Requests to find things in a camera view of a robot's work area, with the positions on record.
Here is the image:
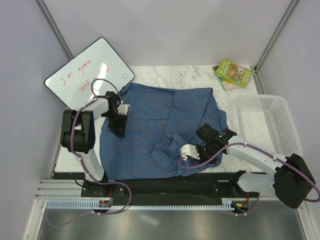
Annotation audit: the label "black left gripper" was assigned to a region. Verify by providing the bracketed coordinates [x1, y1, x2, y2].
[102, 110, 128, 138]

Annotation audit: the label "blue checked long sleeve shirt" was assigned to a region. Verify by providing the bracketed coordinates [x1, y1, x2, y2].
[99, 83, 228, 180]

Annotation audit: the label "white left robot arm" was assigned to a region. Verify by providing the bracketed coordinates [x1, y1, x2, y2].
[60, 91, 131, 197]

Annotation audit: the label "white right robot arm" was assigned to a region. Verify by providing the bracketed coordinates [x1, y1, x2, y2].
[196, 123, 320, 209]

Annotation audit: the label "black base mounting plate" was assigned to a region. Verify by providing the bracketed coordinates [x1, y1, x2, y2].
[81, 173, 258, 206]

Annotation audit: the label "whiteboard with red writing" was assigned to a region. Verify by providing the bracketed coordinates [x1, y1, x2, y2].
[44, 37, 135, 110]

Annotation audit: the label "white perforated plastic basket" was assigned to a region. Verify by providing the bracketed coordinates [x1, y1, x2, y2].
[235, 94, 304, 157]

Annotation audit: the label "green illustrated book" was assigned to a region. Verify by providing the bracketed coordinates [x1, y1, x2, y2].
[212, 59, 254, 92]

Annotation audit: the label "aluminium frame rails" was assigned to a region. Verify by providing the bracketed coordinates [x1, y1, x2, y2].
[23, 179, 320, 240]

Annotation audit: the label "right grey corner post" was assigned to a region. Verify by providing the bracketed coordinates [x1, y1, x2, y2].
[254, 0, 300, 74]

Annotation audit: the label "grey corner post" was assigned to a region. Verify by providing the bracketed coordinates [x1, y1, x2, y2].
[35, 0, 74, 60]
[254, 0, 300, 74]

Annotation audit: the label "left grey corner post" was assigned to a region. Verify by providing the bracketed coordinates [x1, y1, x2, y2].
[35, 0, 74, 60]

